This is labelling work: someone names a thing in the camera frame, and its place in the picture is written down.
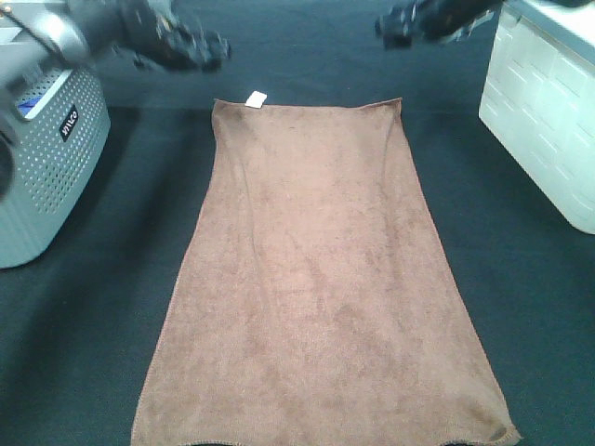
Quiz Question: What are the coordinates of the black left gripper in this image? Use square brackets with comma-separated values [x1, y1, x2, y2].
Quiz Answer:
[118, 1, 231, 72]

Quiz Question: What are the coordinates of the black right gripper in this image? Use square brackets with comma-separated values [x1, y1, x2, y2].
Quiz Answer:
[375, 0, 497, 49]

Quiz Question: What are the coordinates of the brown microfibre towel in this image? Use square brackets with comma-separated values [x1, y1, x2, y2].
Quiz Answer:
[131, 99, 521, 445]

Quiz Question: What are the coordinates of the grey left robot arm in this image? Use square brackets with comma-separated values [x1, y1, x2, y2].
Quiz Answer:
[1, 1, 231, 195]

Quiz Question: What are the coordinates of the white storage box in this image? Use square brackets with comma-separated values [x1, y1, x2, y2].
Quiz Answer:
[479, 1, 594, 234]

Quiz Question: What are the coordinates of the grey perforated laundry basket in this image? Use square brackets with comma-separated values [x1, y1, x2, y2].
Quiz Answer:
[0, 8, 112, 270]

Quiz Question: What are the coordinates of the blue cloth in basket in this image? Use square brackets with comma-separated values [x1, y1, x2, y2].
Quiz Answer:
[16, 88, 51, 121]

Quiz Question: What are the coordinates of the black table cloth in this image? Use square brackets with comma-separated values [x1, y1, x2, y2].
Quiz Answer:
[1, 1, 594, 445]

